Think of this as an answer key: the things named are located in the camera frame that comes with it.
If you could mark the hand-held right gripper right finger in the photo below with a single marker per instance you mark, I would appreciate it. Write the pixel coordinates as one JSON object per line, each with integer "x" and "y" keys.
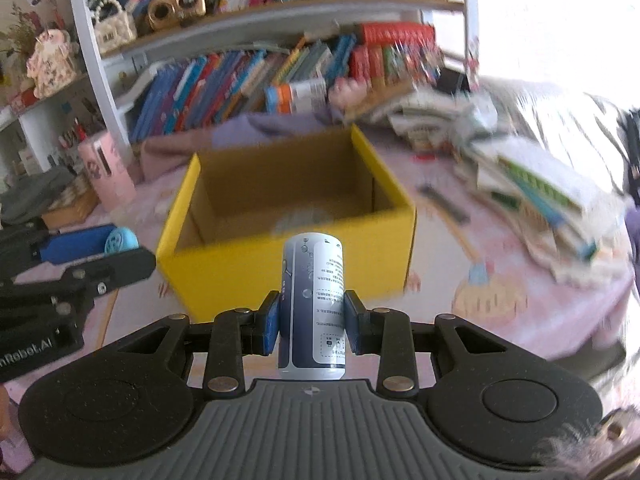
{"x": 354, "y": 325}

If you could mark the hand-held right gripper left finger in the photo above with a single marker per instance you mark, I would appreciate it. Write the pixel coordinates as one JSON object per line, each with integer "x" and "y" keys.
{"x": 270, "y": 325}

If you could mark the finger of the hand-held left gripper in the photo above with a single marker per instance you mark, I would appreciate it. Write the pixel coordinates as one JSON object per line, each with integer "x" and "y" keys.
{"x": 75, "y": 245}
{"x": 125, "y": 265}

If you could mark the blue white can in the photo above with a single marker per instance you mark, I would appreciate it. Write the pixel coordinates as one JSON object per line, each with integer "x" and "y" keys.
{"x": 320, "y": 300}

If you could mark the yellow cardboard box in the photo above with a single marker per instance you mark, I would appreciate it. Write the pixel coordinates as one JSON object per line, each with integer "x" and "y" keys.
{"x": 235, "y": 275}

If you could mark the wooden chess box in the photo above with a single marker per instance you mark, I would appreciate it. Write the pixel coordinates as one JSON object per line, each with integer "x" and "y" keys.
{"x": 75, "y": 202}

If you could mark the grey cloth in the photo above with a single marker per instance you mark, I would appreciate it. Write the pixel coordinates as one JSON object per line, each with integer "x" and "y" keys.
{"x": 35, "y": 192}

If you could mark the pink cylindrical pen holder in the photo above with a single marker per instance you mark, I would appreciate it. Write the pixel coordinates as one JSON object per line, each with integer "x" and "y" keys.
{"x": 107, "y": 175}

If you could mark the pink checked printed tablecloth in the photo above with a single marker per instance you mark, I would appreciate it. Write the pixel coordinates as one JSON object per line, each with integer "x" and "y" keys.
{"x": 440, "y": 260}

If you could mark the cup of pens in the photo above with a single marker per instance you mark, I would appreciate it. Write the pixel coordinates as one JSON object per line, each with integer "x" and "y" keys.
{"x": 75, "y": 132}

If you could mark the black pen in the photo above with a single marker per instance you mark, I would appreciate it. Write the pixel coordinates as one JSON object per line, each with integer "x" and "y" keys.
{"x": 445, "y": 205}

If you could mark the pink floral doll ornament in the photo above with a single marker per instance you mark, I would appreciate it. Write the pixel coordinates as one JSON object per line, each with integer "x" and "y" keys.
{"x": 52, "y": 62}

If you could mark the purple cloth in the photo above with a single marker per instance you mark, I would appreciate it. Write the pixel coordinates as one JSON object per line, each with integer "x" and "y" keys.
{"x": 250, "y": 127}

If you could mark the white bookshelf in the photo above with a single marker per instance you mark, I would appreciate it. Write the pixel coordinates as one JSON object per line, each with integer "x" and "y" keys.
{"x": 95, "y": 60}

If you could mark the row of colourful leaning books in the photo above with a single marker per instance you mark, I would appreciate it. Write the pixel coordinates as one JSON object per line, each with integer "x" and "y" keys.
{"x": 225, "y": 85}

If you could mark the white quilted bag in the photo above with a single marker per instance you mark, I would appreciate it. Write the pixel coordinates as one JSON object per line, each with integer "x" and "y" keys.
{"x": 115, "y": 30}

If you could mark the pile of papers and booklets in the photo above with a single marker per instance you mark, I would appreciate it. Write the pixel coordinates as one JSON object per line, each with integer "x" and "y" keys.
{"x": 525, "y": 185}

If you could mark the orange white carton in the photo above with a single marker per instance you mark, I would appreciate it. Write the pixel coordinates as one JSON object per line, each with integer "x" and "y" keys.
{"x": 297, "y": 89}
{"x": 300, "y": 105}

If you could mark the pink pig doll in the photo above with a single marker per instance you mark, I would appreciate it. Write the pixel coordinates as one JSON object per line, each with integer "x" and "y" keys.
{"x": 347, "y": 92}

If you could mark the red thick book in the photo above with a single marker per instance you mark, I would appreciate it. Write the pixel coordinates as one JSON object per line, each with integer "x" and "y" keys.
{"x": 367, "y": 62}

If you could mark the black phone stand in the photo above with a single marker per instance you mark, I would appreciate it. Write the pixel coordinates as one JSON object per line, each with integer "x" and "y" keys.
{"x": 452, "y": 80}

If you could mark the colourful spiky decoration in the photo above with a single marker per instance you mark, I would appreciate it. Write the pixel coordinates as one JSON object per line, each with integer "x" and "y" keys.
{"x": 412, "y": 62}

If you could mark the grey blanket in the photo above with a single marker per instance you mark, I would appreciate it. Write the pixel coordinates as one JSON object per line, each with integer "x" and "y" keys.
{"x": 550, "y": 110}

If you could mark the red boxed dictionary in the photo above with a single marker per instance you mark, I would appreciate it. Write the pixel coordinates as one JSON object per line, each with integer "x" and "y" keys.
{"x": 395, "y": 35}

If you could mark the gold camera-shaped ornament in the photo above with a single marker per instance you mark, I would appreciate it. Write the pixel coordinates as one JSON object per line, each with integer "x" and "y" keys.
{"x": 175, "y": 7}

